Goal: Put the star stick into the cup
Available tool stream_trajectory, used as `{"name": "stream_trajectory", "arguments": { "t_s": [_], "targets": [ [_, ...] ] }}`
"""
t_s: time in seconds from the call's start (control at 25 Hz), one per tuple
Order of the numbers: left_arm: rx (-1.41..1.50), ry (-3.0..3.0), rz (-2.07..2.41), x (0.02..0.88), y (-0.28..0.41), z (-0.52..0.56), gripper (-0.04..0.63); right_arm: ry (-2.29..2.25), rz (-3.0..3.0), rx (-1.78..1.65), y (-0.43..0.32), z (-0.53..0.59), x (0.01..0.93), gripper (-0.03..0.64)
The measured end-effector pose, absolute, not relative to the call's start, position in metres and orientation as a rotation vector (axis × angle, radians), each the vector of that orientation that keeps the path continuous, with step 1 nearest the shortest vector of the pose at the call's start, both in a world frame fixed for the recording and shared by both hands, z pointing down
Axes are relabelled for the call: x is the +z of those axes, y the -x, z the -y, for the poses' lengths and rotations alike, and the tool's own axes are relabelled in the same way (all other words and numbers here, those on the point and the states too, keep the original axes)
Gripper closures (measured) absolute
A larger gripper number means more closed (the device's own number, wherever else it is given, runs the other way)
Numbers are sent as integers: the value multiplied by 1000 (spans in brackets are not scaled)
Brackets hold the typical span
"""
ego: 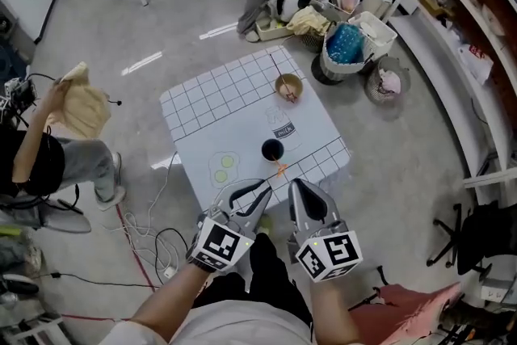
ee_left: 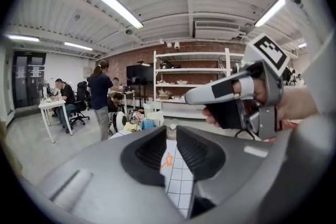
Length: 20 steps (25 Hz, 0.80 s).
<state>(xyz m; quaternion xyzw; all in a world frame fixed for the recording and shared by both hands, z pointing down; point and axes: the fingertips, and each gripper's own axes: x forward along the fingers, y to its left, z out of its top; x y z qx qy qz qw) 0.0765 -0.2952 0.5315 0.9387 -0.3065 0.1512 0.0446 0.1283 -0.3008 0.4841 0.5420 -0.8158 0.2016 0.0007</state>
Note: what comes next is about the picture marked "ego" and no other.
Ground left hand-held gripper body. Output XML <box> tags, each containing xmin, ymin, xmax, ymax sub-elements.
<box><xmin>186</xmin><ymin>205</ymin><xmax>256</xmax><ymax>271</ymax></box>

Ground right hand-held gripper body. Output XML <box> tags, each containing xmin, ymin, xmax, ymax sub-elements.
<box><xmin>286</xmin><ymin>218</ymin><xmax>364</xmax><ymax>283</ymax></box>

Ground orange stick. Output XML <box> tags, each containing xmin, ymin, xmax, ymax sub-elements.
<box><xmin>271</xmin><ymin>153</ymin><xmax>288</xmax><ymax>179</ymax></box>

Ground dark mug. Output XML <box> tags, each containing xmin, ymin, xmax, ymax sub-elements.
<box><xmin>260</xmin><ymin>137</ymin><xmax>285</xmax><ymax>163</ymax></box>

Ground thin stick with star tip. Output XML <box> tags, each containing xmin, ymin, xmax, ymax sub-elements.
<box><xmin>268</xmin><ymin>53</ymin><xmax>297</xmax><ymax>103</ymax></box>

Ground person's left forearm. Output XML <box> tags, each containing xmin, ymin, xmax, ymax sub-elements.
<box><xmin>130</xmin><ymin>261</ymin><xmax>216</xmax><ymax>336</ymax></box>

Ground person's right forearm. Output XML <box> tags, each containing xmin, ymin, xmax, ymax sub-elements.
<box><xmin>309</xmin><ymin>276</ymin><xmax>361</xmax><ymax>345</ymax></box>

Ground person's right shoe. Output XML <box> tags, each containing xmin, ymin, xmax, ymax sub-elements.
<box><xmin>257</xmin><ymin>212</ymin><xmax>275</xmax><ymax>236</ymax></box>

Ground person's black trousers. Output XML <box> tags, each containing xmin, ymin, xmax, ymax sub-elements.
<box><xmin>192</xmin><ymin>232</ymin><xmax>315</xmax><ymax>329</ymax></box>

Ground person's white shirt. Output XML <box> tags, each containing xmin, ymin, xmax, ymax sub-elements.
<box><xmin>99</xmin><ymin>299</ymin><xmax>314</xmax><ymax>345</ymax></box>

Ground pink jacket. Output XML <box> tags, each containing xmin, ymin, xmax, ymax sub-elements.
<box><xmin>347</xmin><ymin>281</ymin><xmax>462</xmax><ymax>345</ymax></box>

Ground brown bowl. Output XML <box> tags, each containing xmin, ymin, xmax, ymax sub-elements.
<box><xmin>274</xmin><ymin>73</ymin><xmax>305</xmax><ymax>103</ymax></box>

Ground pink cloth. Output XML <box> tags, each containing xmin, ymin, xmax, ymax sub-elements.
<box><xmin>378</xmin><ymin>68</ymin><xmax>404</xmax><ymax>94</ymax></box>

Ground white slatted basket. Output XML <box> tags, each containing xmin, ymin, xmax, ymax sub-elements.
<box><xmin>320</xmin><ymin>22</ymin><xmax>368</xmax><ymax>78</ymax></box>

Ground black office chair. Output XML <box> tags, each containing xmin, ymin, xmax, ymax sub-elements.
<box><xmin>427</xmin><ymin>200</ymin><xmax>517</xmax><ymax>276</ymax></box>

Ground black tripod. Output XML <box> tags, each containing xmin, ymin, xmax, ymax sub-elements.
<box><xmin>437</xmin><ymin>293</ymin><xmax>517</xmax><ymax>345</ymax></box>

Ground blue dotted cloth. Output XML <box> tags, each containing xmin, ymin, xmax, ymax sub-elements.
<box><xmin>326</xmin><ymin>23</ymin><xmax>364</xmax><ymax>65</ymax></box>

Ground pale yellow cloth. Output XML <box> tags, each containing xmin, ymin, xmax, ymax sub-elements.
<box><xmin>45</xmin><ymin>61</ymin><xmax>112</xmax><ymax>141</ymax></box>

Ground white plastic tray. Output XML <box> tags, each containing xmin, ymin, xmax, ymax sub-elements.
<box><xmin>254</xmin><ymin>17</ymin><xmax>295</xmax><ymax>43</ymax></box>

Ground white plastic crate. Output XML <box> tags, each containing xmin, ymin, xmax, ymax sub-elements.
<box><xmin>347</xmin><ymin>11</ymin><xmax>399</xmax><ymax>58</ymax></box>

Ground white shelf unit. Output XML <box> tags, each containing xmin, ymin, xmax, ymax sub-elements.
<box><xmin>381</xmin><ymin>0</ymin><xmax>517</xmax><ymax>208</ymax></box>

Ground white plastic bag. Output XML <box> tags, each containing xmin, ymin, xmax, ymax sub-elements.
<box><xmin>457</xmin><ymin>44</ymin><xmax>495</xmax><ymax>86</ymax></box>

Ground white cable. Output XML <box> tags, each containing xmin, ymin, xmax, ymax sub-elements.
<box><xmin>102</xmin><ymin>150</ymin><xmax>183</xmax><ymax>280</ymax></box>

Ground wire basket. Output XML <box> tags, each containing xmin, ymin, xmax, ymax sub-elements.
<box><xmin>364</xmin><ymin>56</ymin><xmax>412</xmax><ymax>107</ymax></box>

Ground black cable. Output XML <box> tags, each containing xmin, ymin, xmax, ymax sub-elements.
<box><xmin>39</xmin><ymin>271</ymin><xmax>161</xmax><ymax>291</ymax></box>

